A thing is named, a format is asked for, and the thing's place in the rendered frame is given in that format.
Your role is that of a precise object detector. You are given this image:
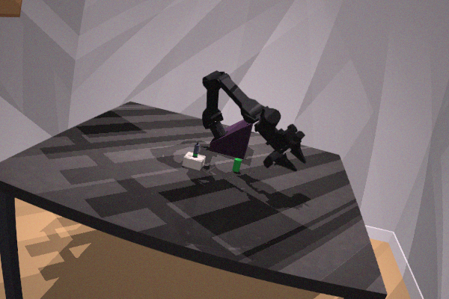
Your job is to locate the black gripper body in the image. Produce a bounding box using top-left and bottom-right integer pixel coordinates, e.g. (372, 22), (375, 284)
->
(263, 129), (305, 169)

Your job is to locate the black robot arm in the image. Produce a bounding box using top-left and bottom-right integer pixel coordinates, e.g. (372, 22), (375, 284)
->
(202, 70), (298, 147)

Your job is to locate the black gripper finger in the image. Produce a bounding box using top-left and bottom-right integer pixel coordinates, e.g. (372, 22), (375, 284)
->
(290, 141), (306, 164)
(274, 153), (297, 171)

